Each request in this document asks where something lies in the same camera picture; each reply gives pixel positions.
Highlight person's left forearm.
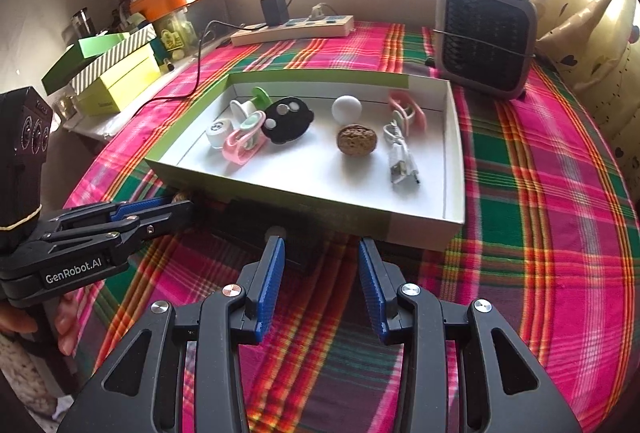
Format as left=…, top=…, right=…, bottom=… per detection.
left=0, top=335, right=66, bottom=419

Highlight cream heart print curtain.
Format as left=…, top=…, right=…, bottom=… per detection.
left=530, top=0, right=640, bottom=194

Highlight black charger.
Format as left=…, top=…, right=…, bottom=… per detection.
left=260, top=0, right=292, bottom=26

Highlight white cardboard box green rim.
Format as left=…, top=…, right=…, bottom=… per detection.
left=144, top=69, right=467, bottom=253

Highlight pink green plaid cloth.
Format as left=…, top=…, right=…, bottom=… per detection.
left=62, top=23, right=640, bottom=433

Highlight green striped box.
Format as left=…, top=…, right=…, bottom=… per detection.
left=41, top=24, right=158, bottom=96

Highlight beige power strip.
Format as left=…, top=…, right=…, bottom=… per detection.
left=230, top=14, right=355, bottom=46

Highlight white usb cable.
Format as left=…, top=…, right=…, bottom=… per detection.
left=382, top=120, right=422, bottom=186

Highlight brown walnut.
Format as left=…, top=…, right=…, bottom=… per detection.
left=336, top=124, right=376, bottom=156

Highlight yellow box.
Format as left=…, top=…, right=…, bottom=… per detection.
left=75, top=43, right=162, bottom=116

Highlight black power strip cable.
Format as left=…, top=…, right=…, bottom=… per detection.
left=145, top=20, right=261, bottom=104

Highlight white ball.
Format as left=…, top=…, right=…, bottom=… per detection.
left=331, top=96, right=362, bottom=124

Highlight green and white spool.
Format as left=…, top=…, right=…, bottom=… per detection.
left=229, top=86, right=273, bottom=126

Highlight pink hair clip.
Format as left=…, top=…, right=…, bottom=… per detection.
left=223, top=110, right=268, bottom=165
left=387, top=89, right=427, bottom=134

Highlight grey fan heater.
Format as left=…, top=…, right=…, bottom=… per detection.
left=434, top=0, right=538, bottom=100

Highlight white bottle cap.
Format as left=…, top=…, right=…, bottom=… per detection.
left=206, top=119, right=232, bottom=150

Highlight black round toy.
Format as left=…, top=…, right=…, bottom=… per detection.
left=262, top=98, right=315, bottom=145

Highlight clear container yellow sticker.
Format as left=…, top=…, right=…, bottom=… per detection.
left=155, top=10, right=198, bottom=59

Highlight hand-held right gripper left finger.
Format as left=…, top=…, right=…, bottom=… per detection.
left=57, top=235, right=286, bottom=433

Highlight steel tumbler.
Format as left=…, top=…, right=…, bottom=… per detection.
left=72, top=8, right=98, bottom=39

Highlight person's left hand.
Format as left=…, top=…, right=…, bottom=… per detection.
left=0, top=295, right=86, bottom=356

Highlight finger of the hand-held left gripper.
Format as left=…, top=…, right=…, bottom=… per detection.
left=30, top=202, right=197, bottom=270
left=40, top=196, right=174, bottom=235

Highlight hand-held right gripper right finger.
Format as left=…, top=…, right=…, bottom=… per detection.
left=357, top=237, right=583, bottom=433

